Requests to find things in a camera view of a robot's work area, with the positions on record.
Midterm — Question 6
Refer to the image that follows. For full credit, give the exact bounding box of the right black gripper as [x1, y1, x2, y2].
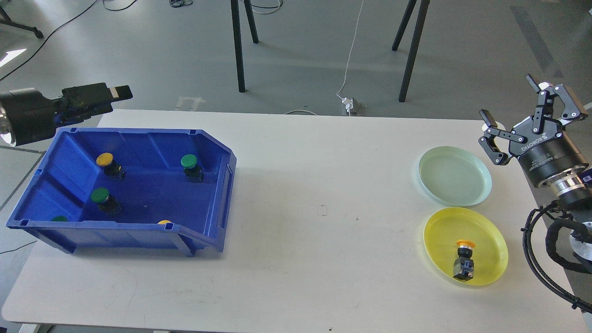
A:
[478, 74, 592, 188]

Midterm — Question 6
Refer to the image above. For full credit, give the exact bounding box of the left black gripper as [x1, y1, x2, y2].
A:
[0, 83, 133, 146]

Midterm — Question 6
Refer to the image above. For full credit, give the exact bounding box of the green button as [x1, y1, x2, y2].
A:
[180, 154, 204, 183]
[90, 187, 123, 216]

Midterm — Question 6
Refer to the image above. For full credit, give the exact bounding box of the yellow button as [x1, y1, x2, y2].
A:
[95, 152, 125, 181]
[453, 240, 476, 282]

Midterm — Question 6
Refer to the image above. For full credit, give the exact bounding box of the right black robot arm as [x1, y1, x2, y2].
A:
[479, 74, 592, 313]

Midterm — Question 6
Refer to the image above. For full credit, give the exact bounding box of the light green plate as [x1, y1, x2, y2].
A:
[417, 146, 493, 207]

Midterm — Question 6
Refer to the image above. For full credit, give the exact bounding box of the yellow plate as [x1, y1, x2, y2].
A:
[423, 207, 509, 286]

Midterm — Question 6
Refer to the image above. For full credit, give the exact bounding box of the blue plastic bin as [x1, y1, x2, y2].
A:
[6, 127, 236, 257]

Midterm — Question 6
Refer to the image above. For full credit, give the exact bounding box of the black stand base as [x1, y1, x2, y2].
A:
[0, 6, 44, 39]

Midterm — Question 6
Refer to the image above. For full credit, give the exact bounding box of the black tripod right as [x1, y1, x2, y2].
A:
[391, 0, 431, 103]

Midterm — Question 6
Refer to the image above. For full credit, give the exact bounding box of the black tripod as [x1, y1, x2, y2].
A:
[230, 0, 259, 93]
[391, 0, 431, 103]

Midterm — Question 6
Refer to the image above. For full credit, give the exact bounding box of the white power adapter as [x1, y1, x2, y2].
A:
[341, 97, 364, 117]

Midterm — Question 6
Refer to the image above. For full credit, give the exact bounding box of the black tripod left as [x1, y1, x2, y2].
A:
[230, 0, 259, 93]

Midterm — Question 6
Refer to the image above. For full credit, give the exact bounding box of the black floor cable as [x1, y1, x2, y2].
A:
[0, 0, 138, 81]

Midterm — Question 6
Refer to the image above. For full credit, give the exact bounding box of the white cable on floor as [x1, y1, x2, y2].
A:
[283, 0, 365, 116]

